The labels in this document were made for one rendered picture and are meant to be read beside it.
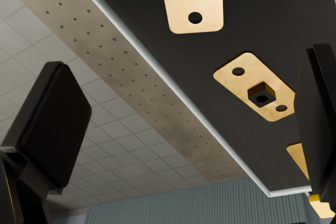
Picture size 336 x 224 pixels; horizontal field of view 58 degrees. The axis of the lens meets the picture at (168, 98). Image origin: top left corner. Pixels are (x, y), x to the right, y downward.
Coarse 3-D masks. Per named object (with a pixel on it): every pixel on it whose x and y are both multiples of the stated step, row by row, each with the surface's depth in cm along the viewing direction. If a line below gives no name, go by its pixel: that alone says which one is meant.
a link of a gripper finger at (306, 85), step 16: (320, 48) 9; (304, 64) 10; (320, 64) 9; (304, 80) 10; (320, 80) 9; (304, 96) 10; (320, 96) 8; (304, 112) 10; (320, 112) 8; (304, 128) 10; (320, 128) 8; (304, 144) 10; (320, 144) 8; (320, 160) 8; (320, 176) 8; (320, 192) 9
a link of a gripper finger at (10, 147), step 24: (48, 72) 11; (48, 96) 10; (72, 96) 12; (24, 120) 9; (48, 120) 10; (72, 120) 12; (0, 144) 9; (24, 144) 9; (48, 144) 10; (72, 144) 12; (24, 168) 9; (48, 168) 10; (72, 168) 12; (24, 192) 9; (48, 192) 11
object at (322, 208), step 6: (312, 198) 41; (318, 198) 40; (312, 204) 41; (318, 204) 41; (324, 204) 41; (318, 210) 42; (324, 210) 42; (330, 210) 42; (324, 216) 44; (330, 216) 43
